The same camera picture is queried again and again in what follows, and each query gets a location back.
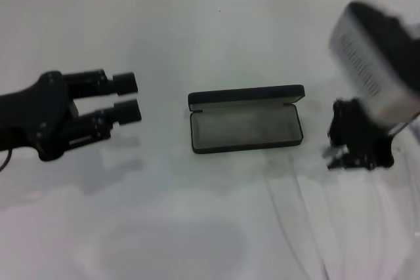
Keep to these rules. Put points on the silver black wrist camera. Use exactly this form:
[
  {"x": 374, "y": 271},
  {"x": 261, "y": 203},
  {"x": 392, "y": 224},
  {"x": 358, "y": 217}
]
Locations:
[{"x": 364, "y": 63}]

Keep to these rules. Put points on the black glasses case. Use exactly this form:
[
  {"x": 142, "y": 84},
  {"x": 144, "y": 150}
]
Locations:
[{"x": 246, "y": 129}]

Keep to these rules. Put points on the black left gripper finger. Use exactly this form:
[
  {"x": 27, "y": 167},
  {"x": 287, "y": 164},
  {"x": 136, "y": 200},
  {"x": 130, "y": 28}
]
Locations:
[{"x": 124, "y": 82}]

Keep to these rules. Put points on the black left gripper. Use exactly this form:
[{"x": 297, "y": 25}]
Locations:
[{"x": 26, "y": 119}]

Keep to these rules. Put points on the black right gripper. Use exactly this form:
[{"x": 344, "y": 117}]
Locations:
[{"x": 361, "y": 135}]

